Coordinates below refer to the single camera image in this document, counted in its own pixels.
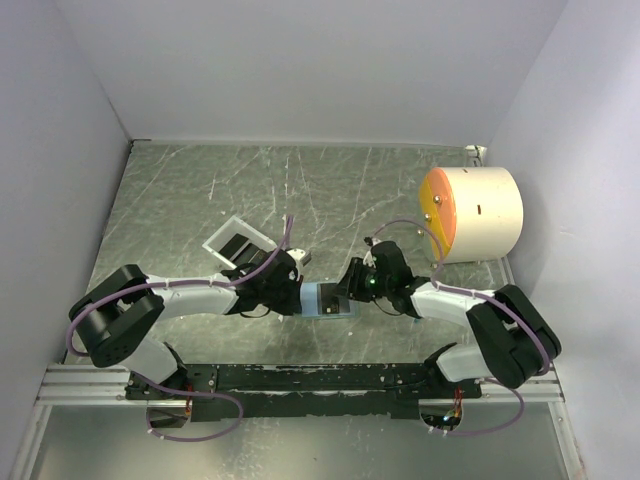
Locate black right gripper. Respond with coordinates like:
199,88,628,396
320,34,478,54
331,257,392,303

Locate green card holder wallet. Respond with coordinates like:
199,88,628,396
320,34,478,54
300,282,358,319

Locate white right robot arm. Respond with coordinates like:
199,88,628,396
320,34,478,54
337,241,562,398

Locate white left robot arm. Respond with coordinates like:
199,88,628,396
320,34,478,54
66,249,306,399

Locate black cards in tray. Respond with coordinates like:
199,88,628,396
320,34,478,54
219,233,267,266

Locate white card tray box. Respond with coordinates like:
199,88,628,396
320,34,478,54
202,216,276,270

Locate white cylinder with orange lid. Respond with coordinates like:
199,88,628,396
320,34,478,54
418,167,524,264

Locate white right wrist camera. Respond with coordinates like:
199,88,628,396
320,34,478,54
363,237,379,267

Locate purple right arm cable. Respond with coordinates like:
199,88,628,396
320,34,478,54
364,218,554,436

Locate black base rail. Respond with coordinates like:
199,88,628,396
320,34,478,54
124,344,484,426

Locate aluminium frame profile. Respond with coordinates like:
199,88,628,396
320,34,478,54
35,363,136,402

